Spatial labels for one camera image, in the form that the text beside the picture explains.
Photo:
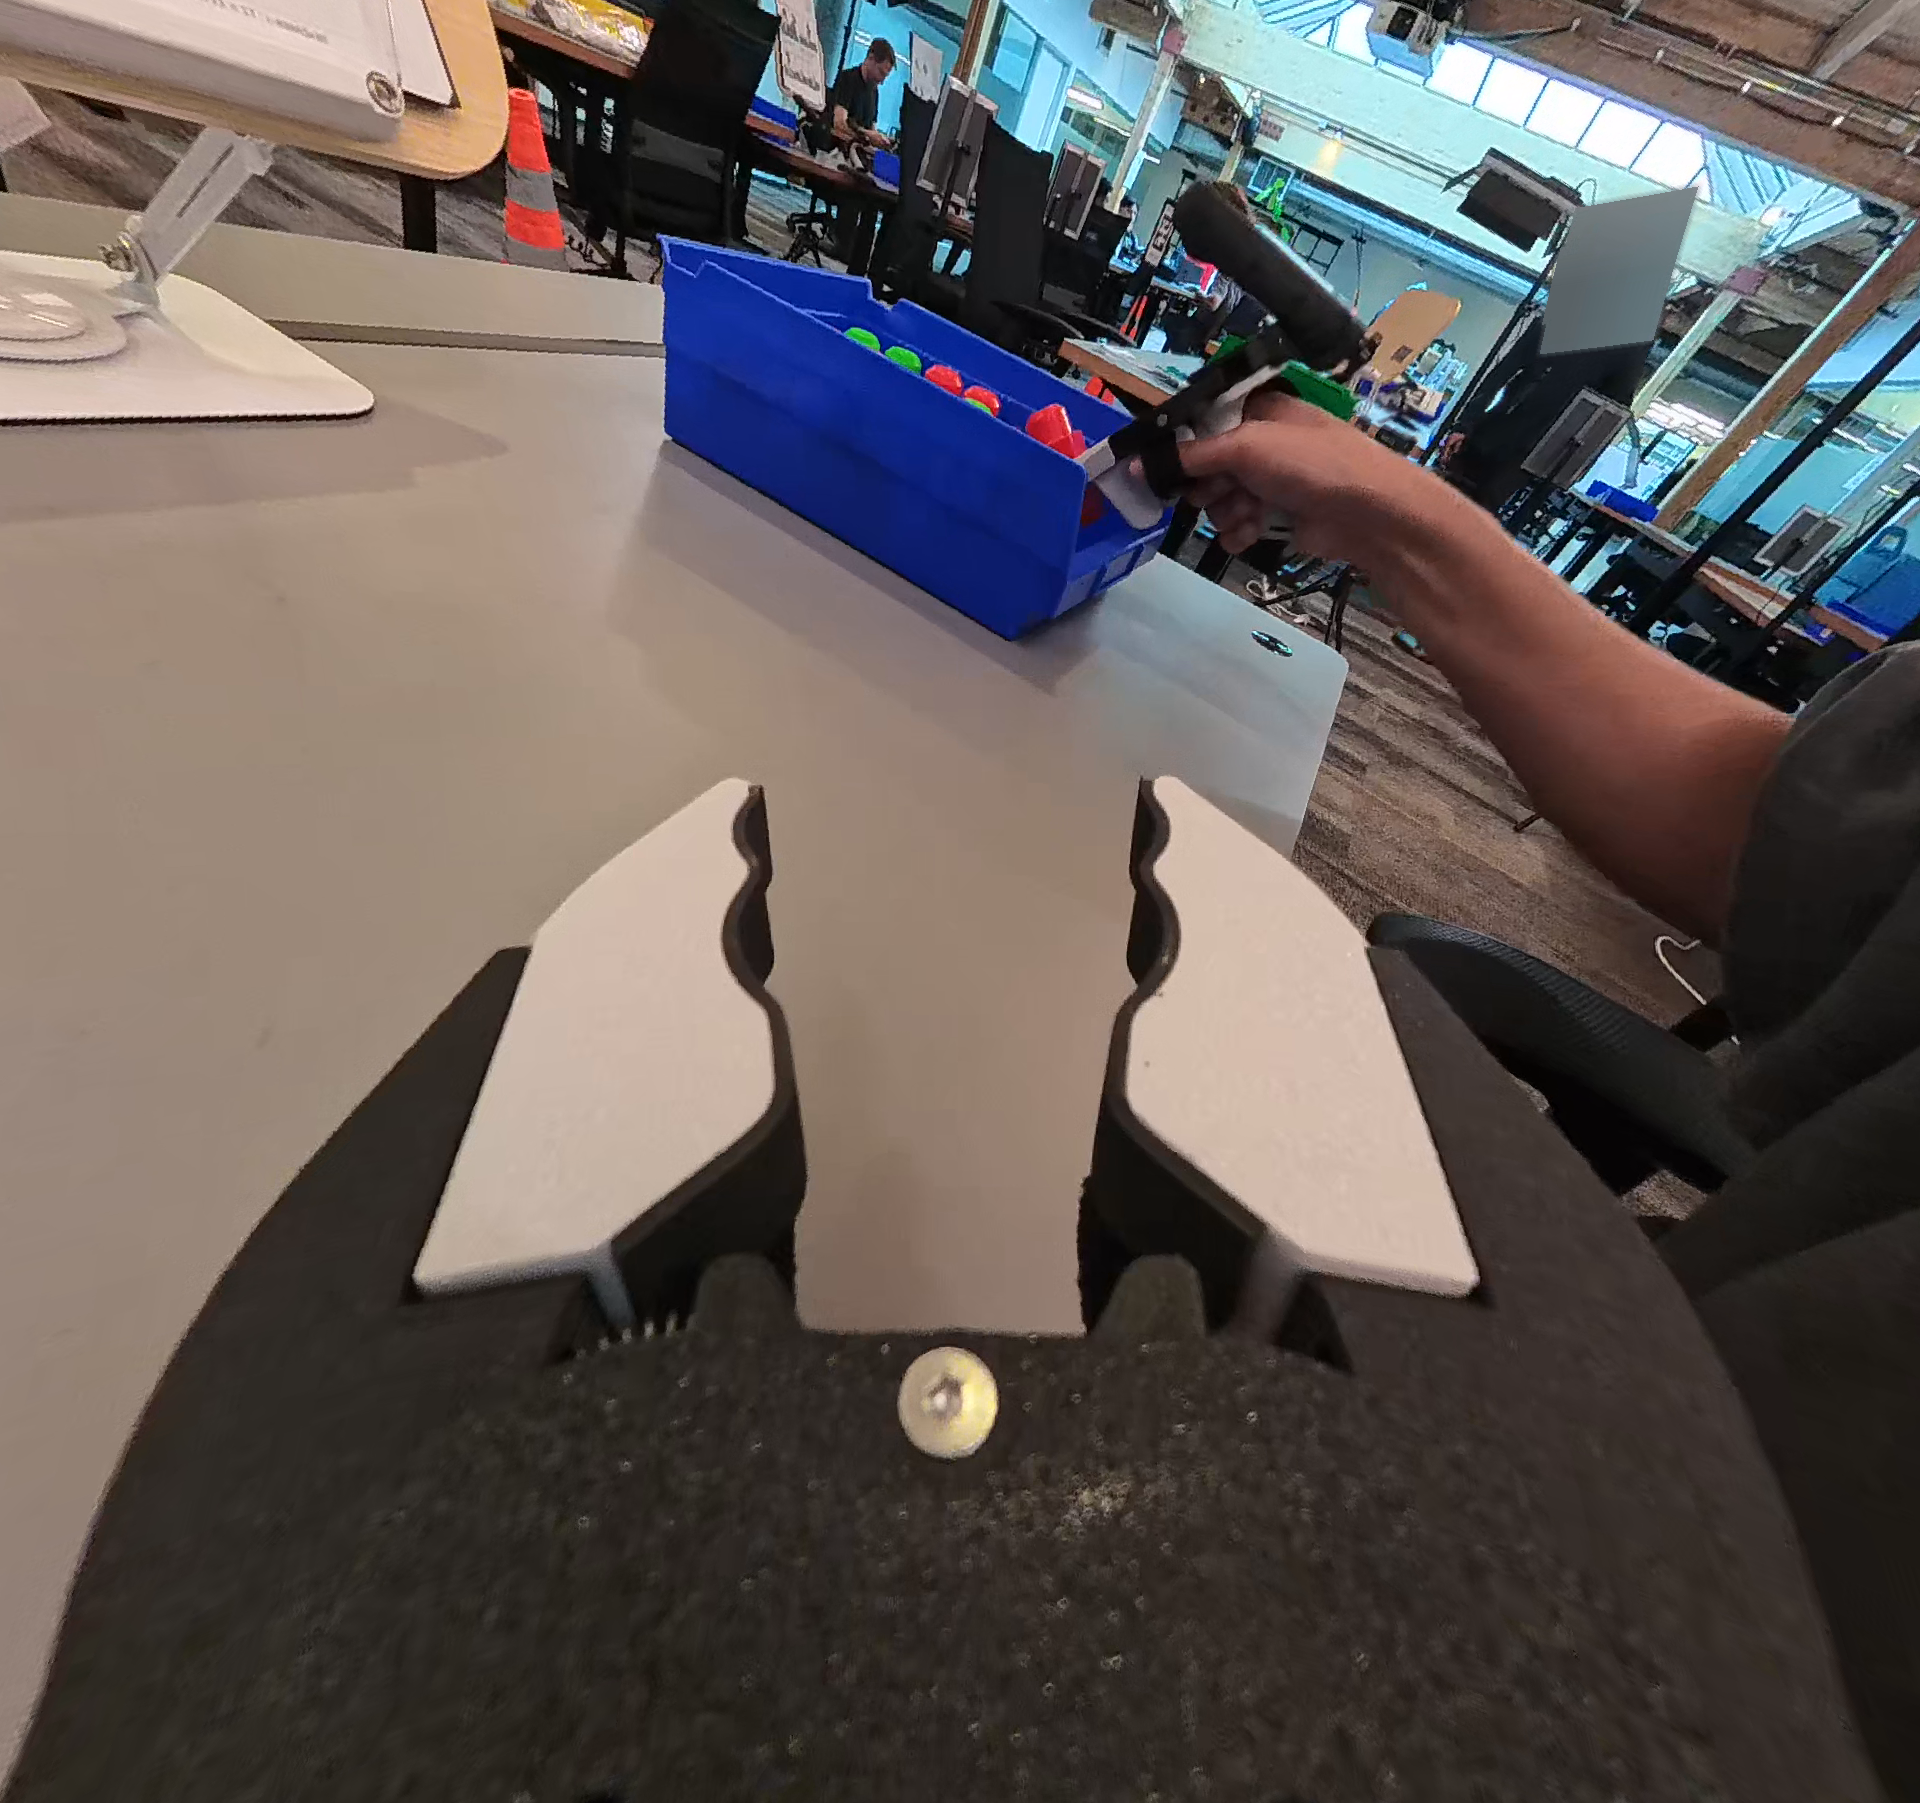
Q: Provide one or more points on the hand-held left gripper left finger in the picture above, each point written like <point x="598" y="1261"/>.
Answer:
<point x="600" y="1083"/>

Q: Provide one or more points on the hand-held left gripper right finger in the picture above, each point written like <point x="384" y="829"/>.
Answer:
<point x="1291" y="1083"/>

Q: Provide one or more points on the blue plastic bin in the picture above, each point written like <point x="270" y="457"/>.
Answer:
<point x="842" y="484"/>

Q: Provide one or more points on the person's right forearm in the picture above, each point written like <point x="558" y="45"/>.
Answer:
<point x="1577" y="723"/>

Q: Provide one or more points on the grey desk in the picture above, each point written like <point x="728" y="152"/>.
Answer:
<point x="377" y="783"/>

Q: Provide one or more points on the person's right hand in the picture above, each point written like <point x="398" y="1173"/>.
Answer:
<point x="1304" y="484"/>

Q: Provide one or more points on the black studio light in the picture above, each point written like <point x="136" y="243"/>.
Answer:
<point x="1514" y="206"/>

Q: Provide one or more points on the cluster of stacked toy blocks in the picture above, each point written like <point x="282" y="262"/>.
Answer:
<point x="943" y="377"/>

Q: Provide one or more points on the grey flag panel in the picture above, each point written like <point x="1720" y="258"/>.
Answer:
<point x="1629" y="265"/>

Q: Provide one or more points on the person's dark sweatshirt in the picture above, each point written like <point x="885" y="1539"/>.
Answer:
<point x="1832" y="1007"/>

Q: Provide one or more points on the orange traffic cone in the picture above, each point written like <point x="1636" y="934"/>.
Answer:
<point x="533" y="199"/>

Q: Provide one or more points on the instruction sheet on stand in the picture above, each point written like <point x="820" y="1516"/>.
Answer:
<point x="449" y="64"/>

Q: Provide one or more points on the clear framed instruction sheet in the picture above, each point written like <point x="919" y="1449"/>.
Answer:
<point x="180" y="2"/>

